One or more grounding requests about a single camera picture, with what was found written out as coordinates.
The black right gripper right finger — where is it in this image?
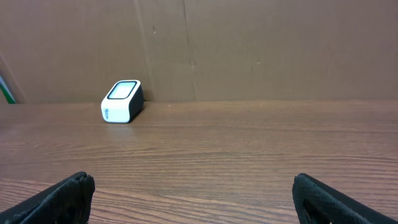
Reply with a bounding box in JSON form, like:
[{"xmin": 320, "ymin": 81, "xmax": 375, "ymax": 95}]
[{"xmin": 292, "ymin": 173, "xmax": 397, "ymax": 224}]

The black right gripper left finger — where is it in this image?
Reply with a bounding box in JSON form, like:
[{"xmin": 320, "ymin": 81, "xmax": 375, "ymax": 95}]
[{"xmin": 1, "ymin": 172, "xmax": 95, "ymax": 224}]

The white barcode scanner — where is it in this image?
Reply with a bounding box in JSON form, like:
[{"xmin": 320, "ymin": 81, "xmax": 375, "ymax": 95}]
[{"xmin": 101, "ymin": 80, "xmax": 144, "ymax": 123}]

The green white striped object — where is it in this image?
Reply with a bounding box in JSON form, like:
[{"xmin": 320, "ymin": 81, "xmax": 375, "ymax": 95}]
[{"xmin": 0, "ymin": 77, "xmax": 17, "ymax": 104}]

